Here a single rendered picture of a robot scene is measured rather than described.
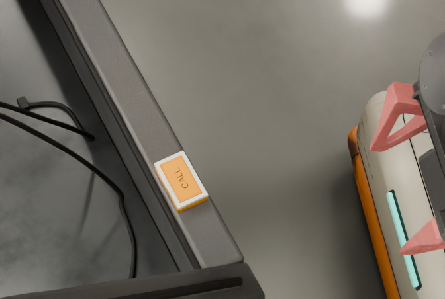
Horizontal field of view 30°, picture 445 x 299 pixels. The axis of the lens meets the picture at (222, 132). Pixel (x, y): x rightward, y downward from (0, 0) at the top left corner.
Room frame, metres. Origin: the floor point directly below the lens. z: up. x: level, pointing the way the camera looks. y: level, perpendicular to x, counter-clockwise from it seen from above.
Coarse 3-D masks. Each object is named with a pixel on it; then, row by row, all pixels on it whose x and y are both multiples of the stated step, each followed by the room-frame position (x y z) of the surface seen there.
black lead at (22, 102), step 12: (12, 108) 0.36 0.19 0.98; (24, 108) 0.45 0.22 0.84; (12, 120) 0.35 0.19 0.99; (48, 120) 0.38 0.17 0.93; (36, 132) 0.35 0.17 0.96; (84, 132) 0.40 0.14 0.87; (60, 144) 0.35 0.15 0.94; (72, 156) 0.35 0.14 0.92; (96, 168) 0.35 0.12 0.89; (108, 180) 0.35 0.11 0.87; (120, 192) 0.35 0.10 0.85; (120, 204) 0.34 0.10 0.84; (132, 240) 0.30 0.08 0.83; (132, 252) 0.29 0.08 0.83; (132, 264) 0.28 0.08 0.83; (132, 276) 0.26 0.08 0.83
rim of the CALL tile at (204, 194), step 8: (184, 152) 0.34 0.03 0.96; (168, 160) 0.33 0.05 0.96; (184, 160) 0.33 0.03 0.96; (160, 168) 0.32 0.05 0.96; (192, 168) 0.33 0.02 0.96; (160, 176) 0.32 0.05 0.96; (168, 184) 0.31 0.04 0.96; (200, 184) 0.31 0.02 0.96; (176, 200) 0.29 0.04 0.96; (192, 200) 0.30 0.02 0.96
